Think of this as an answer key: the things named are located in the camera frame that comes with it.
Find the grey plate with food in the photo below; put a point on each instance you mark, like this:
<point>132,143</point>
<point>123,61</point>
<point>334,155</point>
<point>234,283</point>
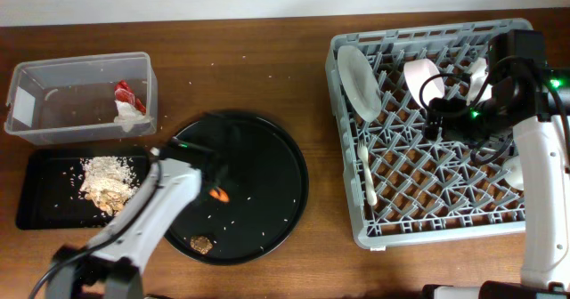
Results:
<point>359,82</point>

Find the orange carrot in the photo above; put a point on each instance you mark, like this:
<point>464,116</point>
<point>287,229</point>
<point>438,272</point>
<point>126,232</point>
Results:
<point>219,194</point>

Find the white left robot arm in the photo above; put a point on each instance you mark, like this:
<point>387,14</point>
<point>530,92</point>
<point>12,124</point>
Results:
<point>117,256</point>

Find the white tissue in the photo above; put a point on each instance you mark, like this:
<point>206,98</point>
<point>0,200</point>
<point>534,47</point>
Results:
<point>130,115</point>

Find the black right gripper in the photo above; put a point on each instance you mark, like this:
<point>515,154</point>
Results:
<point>452,108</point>

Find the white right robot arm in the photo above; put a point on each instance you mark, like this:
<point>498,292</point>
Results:
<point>526,103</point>

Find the black square bin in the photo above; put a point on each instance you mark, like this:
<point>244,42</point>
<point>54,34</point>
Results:
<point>51,197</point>

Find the brown cookie piece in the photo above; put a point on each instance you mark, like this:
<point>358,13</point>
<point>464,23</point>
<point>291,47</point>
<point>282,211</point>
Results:
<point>201,244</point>

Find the cream cup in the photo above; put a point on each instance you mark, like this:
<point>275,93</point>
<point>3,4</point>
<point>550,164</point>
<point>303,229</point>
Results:
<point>514,175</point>

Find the pink bowl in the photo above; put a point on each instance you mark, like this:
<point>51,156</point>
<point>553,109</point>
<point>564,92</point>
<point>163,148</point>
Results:
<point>416,73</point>

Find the red snack wrapper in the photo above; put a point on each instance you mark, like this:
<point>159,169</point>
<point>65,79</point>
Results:
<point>124,93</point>

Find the grey dishwasher rack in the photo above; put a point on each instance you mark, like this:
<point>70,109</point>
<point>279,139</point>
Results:
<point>428,191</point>

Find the pile of rice scraps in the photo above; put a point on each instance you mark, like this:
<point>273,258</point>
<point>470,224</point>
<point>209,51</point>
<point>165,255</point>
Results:
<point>109,182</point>

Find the clear plastic waste bin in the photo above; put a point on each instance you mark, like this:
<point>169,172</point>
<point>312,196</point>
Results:
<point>73,99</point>

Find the round black tray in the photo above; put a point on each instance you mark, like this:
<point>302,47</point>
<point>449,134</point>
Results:
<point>266,180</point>

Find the white plastic fork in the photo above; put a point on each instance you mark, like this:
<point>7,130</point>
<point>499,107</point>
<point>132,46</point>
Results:
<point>363,155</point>

